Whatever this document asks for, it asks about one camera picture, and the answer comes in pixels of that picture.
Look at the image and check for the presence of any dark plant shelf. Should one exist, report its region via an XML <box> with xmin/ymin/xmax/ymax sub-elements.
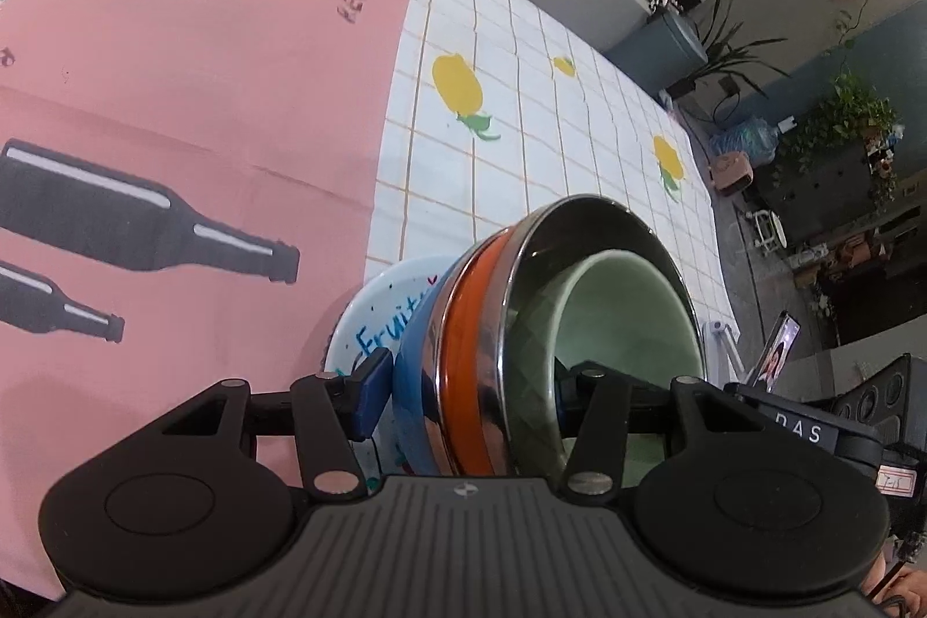
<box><xmin>753</xmin><ymin>140</ymin><xmax>927</xmax><ymax>246</ymax></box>

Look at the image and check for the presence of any pink and white printed tablecloth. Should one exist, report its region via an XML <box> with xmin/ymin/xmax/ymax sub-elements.
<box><xmin>0</xmin><ymin>0</ymin><xmax>740</xmax><ymax>605</ymax></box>

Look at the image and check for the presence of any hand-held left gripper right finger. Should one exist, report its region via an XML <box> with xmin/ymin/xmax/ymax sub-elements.
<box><xmin>554</xmin><ymin>359</ymin><xmax>781</xmax><ymax>495</ymax></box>

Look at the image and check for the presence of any grey trash bin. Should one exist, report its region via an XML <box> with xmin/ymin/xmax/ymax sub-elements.
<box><xmin>604</xmin><ymin>6</ymin><xmax>708</xmax><ymax>95</ymax></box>

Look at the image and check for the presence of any white fruit-printed plate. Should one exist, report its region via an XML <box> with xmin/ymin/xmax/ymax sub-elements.
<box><xmin>322</xmin><ymin>256</ymin><xmax>465</xmax><ymax>496</ymax></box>

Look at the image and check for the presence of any person's right hand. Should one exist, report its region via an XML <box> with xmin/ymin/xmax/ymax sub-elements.
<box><xmin>862</xmin><ymin>556</ymin><xmax>927</xmax><ymax>618</ymax></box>

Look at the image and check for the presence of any green ceramic bowl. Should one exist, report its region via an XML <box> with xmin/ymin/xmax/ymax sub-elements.
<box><xmin>552</xmin><ymin>248</ymin><xmax>709</xmax><ymax>489</ymax></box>

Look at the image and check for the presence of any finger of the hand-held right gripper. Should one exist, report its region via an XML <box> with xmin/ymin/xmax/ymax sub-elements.
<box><xmin>724</xmin><ymin>381</ymin><xmax>779</xmax><ymax>416</ymax></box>

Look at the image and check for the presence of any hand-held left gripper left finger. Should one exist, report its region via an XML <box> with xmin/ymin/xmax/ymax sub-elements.
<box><xmin>145</xmin><ymin>348</ymin><xmax>396</xmax><ymax>498</ymax></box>

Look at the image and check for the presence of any trailing green ivy plant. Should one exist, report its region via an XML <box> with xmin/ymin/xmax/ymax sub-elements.
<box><xmin>771</xmin><ymin>0</ymin><xmax>906</xmax><ymax>208</ymax></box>

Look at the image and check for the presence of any blue steel-lined bowl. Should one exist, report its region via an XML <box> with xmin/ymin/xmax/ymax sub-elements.
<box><xmin>391</xmin><ymin>231</ymin><xmax>523</xmax><ymax>478</ymax></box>

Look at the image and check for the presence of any long-leaf potted plant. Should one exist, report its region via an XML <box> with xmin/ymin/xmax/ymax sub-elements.
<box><xmin>673</xmin><ymin>0</ymin><xmax>790</xmax><ymax>107</ymax></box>

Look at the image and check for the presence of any white small stool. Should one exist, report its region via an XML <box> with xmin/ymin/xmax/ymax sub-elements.
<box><xmin>749</xmin><ymin>211</ymin><xmax>791</xmax><ymax>258</ymax></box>

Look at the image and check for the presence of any black smartphone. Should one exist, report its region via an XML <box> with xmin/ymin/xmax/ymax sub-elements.
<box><xmin>764</xmin><ymin>312</ymin><xmax>804</xmax><ymax>388</ymax></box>

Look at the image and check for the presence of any white phone stand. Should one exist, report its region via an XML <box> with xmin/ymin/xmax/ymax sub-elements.
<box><xmin>702</xmin><ymin>320</ymin><xmax>747</xmax><ymax>385</ymax></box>

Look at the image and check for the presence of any orange steel-lined bowl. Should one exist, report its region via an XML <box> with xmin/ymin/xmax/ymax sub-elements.
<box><xmin>438</xmin><ymin>194</ymin><xmax>707</xmax><ymax>481</ymax></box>

